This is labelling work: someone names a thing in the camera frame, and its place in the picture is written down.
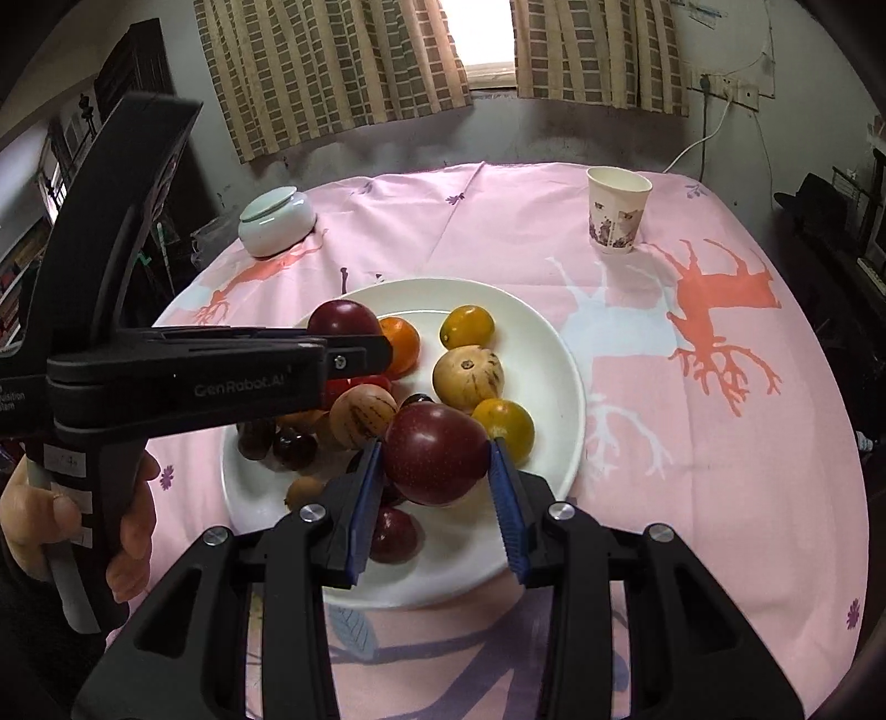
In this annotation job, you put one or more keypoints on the small yellow plum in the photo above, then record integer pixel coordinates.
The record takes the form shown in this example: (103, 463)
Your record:
(304, 491)

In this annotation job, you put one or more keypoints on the large dark red plum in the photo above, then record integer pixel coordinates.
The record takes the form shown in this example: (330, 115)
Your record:
(436, 453)
(344, 317)

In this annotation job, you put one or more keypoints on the clear plastic bag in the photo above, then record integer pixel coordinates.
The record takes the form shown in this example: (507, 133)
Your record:
(211, 239)

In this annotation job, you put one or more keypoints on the white oval plate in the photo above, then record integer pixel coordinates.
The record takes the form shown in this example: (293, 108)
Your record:
(547, 388)

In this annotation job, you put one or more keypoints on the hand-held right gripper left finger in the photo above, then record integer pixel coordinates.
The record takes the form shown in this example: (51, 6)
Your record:
(363, 505)

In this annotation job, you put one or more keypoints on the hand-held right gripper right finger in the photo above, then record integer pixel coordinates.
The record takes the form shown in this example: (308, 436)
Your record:
(509, 512)

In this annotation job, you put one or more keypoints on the wide checked beige curtain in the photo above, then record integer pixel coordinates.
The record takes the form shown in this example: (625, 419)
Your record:
(332, 69)

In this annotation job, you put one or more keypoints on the orange yellow tomato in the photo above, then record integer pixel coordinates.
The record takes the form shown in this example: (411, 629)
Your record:
(505, 426)

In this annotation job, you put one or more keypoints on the narrow checked beige curtain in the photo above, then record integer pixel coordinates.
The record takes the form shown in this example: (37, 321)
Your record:
(599, 52)

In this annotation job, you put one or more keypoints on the printed paper cup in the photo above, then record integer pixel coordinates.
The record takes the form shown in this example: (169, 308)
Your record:
(616, 214)

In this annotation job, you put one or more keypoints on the striped tan pepino melon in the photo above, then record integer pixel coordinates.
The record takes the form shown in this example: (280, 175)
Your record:
(468, 377)
(362, 413)

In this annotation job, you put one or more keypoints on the black hat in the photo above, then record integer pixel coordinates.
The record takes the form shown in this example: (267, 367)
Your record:
(813, 201)

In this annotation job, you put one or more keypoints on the person's left hand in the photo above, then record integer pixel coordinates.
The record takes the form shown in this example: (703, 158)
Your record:
(135, 526)

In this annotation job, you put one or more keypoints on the white wall power strip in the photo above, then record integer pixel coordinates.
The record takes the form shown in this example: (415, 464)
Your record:
(727, 88)

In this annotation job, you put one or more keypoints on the small dark purple plum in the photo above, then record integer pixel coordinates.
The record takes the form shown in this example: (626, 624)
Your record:
(415, 400)
(257, 439)
(394, 536)
(294, 448)

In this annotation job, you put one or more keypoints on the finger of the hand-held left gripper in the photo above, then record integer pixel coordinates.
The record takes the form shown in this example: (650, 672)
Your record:
(353, 360)

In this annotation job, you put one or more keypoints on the bright window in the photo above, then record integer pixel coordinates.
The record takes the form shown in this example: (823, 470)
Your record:
(477, 34)

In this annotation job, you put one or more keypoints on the yellow green tomato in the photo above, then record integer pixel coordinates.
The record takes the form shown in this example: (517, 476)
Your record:
(468, 327)

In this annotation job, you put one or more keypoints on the pale ceramic lidded jar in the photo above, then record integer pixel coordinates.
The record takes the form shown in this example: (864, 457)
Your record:
(277, 225)

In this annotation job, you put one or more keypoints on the small red tomato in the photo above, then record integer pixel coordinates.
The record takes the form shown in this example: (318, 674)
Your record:
(360, 384)

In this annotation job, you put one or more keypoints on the pink printed tablecloth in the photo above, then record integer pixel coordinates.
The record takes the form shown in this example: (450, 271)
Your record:
(692, 450)

